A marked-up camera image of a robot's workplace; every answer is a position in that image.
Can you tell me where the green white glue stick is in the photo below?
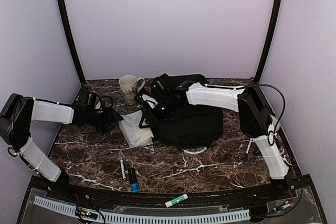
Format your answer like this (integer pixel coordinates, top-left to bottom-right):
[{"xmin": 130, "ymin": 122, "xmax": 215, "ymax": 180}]
[{"xmin": 165, "ymin": 194, "xmax": 188, "ymax": 208}]

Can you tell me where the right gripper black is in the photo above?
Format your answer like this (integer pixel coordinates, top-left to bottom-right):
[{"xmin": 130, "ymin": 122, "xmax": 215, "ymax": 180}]
[{"xmin": 140, "ymin": 94, "xmax": 180, "ymax": 127}]

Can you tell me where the black student bag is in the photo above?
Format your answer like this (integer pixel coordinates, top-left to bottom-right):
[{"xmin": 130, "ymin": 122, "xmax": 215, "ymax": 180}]
[{"xmin": 150, "ymin": 73, "xmax": 223, "ymax": 150}]

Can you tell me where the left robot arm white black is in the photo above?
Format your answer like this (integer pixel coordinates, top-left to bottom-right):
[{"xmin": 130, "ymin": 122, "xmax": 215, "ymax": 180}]
[{"xmin": 1, "ymin": 90, "xmax": 123, "ymax": 201}]

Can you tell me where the black frame post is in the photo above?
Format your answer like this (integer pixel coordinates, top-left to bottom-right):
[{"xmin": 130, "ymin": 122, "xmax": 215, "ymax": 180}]
[
  {"xmin": 57, "ymin": 0, "xmax": 86, "ymax": 85},
  {"xmin": 254, "ymin": 0, "xmax": 281, "ymax": 83}
]

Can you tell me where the grey slotted cable duct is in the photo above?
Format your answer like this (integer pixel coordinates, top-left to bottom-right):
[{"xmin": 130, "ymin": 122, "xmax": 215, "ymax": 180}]
[{"xmin": 33, "ymin": 196, "xmax": 250, "ymax": 223}]

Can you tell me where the clear white pen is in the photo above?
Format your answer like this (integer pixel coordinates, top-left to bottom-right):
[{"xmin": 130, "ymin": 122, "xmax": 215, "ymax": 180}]
[{"xmin": 119, "ymin": 151, "xmax": 127, "ymax": 181}]

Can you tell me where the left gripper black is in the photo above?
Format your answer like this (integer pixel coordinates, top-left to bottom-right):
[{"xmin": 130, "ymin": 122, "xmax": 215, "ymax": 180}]
[{"xmin": 86, "ymin": 107, "xmax": 123, "ymax": 134}]

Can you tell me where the right black frame post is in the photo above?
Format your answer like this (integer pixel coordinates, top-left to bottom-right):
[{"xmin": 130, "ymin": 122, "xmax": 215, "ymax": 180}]
[{"xmin": 254, "ymin": 0, "xmax": 281, "ymax": 83}]

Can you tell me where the blue capped white pen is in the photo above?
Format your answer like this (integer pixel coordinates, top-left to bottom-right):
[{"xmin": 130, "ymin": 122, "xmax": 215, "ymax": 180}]
[{"xmin": 243, "ymin": 138, "xmax": 253, "ymax": 162}]

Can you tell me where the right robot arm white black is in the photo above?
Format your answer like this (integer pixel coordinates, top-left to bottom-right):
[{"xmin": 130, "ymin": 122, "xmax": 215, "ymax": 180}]
[{"xmin": 137, "ymin": 74, "xmax": 290, "ymax": 200}]

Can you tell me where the black marker blue cap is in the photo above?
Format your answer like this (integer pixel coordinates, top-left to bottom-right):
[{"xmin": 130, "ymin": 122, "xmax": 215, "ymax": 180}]
[{"xmin": 128, "ymin": 167, "xmax": 139, "ymax": 194}]

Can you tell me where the left black frame post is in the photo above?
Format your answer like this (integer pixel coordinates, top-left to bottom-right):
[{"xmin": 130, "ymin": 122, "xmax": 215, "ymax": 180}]
[{"xmin": 57, "ymin": 0, "xmax": 86, "ymax": 85}]

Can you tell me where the cream printed mug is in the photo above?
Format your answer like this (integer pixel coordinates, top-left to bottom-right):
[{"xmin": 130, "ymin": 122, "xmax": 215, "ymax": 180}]
[{"xmin": 118, "ymin": 74, "xmax": 145, "ymax": 105}]

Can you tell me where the white fabric pouch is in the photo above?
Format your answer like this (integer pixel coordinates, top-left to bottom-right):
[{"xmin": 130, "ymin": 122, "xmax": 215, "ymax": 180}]
[{"xmin": 119, "ymin": 110, "xmax": 153, "ymax": 148}]

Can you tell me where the small circuit board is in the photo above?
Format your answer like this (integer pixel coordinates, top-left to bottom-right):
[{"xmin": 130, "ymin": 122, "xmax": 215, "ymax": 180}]
[{"xmin": 75, "ymin": 207, "xmax": 98, "ymax": 220}]

